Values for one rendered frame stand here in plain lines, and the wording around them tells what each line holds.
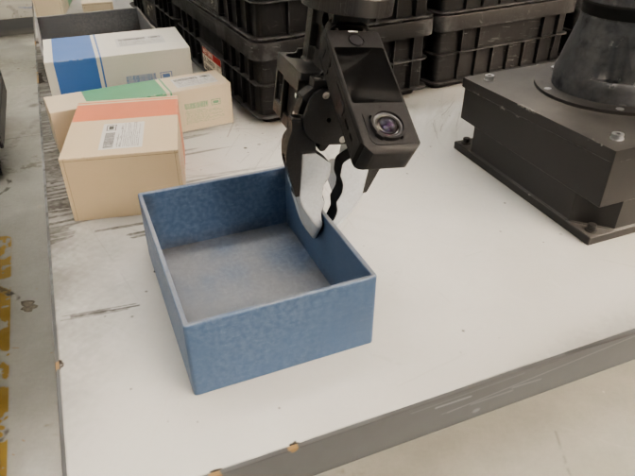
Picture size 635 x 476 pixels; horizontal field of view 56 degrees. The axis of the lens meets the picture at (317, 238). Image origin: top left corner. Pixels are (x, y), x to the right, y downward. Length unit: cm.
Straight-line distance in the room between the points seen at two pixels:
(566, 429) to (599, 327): 88
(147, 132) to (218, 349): 33
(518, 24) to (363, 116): 71
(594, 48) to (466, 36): 34
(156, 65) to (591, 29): 58
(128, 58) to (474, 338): 63
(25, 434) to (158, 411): 100
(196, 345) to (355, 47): 25
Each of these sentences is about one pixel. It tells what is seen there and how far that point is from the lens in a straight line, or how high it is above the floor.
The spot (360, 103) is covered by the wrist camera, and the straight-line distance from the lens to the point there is 43.
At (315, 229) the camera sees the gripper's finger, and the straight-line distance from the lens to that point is 54.
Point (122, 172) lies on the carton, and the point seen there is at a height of 75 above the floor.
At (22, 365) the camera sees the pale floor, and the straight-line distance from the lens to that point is 162.
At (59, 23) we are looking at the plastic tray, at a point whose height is 73.
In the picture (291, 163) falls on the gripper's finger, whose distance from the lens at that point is 49.
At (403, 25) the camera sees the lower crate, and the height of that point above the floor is 82.
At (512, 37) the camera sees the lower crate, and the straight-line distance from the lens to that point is 111.
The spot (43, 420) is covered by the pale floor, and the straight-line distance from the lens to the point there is 147.
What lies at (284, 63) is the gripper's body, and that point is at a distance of 52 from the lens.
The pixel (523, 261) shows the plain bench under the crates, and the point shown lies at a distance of 63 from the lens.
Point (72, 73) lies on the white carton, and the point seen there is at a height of 77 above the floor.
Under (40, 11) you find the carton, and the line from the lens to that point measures 158.
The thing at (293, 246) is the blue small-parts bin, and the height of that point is 70.
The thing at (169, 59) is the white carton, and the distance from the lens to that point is 94.
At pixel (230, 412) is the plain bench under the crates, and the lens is 46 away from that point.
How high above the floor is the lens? 105
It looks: 34 degrees down
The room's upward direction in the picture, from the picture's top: straight up
